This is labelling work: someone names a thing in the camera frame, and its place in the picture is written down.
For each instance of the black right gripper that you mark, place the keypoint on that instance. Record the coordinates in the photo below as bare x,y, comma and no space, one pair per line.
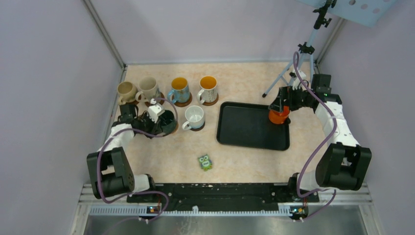
287,93

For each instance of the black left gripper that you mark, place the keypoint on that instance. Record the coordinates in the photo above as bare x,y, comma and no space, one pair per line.
153,126

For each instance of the dark green mug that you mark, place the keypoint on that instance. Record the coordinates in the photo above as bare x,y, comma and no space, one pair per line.
167,123

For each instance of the beige round mug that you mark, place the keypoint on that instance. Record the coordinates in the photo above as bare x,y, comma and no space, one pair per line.
127,92

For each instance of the tall cream patterned mug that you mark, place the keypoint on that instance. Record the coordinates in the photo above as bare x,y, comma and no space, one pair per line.
148,89

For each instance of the blue mug yellow inside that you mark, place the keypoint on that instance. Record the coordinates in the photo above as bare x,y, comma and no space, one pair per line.
180,92

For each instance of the black mug orange inside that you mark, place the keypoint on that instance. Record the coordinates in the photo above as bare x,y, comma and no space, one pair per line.
279,117

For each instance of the plain white mug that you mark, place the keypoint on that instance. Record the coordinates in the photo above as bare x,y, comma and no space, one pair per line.
194,117

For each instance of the white mug yellow inside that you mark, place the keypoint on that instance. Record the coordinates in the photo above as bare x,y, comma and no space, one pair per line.
208,89

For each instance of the black serving tray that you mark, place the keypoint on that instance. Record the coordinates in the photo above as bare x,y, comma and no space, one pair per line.
248,125

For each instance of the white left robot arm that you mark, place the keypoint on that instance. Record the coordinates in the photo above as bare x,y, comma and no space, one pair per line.
109,170

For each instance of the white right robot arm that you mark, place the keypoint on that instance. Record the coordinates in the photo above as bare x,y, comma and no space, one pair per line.
339,162

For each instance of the light wooden coaster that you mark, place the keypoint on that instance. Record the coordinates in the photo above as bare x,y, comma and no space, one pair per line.
176,129

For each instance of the dark brown coaster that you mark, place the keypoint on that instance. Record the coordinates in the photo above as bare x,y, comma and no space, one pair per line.
198,129

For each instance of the green owl figure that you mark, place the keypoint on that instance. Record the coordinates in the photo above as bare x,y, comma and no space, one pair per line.
205,162

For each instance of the light blue perforated panel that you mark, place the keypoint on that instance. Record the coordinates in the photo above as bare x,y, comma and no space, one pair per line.
364,12

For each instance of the blue camera tripod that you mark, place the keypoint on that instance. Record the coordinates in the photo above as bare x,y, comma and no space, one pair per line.
306,48

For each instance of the white cable duct strip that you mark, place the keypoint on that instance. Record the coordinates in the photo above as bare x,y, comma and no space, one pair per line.
102,210

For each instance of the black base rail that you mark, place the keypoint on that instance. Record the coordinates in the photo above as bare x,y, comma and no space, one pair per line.
234,197

